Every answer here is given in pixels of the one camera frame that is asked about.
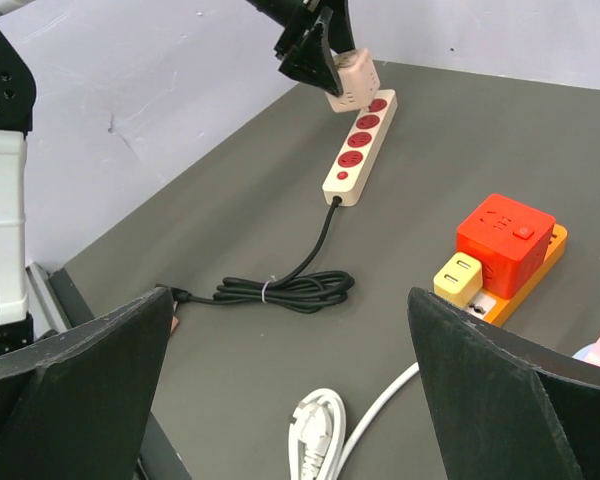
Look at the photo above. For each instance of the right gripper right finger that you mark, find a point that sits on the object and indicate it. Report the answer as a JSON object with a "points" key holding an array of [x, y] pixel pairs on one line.
{"points": [[502, 406]]}

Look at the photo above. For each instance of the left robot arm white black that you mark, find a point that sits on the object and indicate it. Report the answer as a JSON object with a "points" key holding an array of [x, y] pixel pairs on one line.
{"points": [[17, 98]]}

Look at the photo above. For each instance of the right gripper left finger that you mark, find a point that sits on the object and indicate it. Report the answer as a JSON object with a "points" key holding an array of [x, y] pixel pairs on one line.
{"points": [[76, 405]]}

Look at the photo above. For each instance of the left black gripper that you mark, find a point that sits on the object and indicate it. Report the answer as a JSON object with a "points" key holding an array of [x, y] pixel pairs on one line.
{"points": [[312, 32]]}

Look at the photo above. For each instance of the salmon pink plug adapter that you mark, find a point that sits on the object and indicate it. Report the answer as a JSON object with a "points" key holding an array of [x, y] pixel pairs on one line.
{"points": [[174, 324]]}

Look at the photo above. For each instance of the orange power strip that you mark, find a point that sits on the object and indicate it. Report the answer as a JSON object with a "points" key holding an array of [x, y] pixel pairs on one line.
{"points": [[495, 310]]}

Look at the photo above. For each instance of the yellow cube charger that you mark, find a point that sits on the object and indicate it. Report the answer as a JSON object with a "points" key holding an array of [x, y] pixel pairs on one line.
{"points": [[459, 280]]}

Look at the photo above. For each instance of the blue round power socket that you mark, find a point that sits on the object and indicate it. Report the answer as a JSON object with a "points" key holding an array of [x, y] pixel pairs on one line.
{"points": [[584, 353]]}

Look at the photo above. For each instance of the red plug adapter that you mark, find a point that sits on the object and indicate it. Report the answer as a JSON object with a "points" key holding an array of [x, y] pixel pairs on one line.
{"points": [[509, 238]]}

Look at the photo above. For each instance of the pink cube adapter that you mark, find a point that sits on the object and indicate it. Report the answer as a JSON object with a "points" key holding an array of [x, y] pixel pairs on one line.
{"points": [[359, 80]]}

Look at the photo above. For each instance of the beige red power strip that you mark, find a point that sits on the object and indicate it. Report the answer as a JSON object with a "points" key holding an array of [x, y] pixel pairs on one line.
{"points": [[354, 162]]}

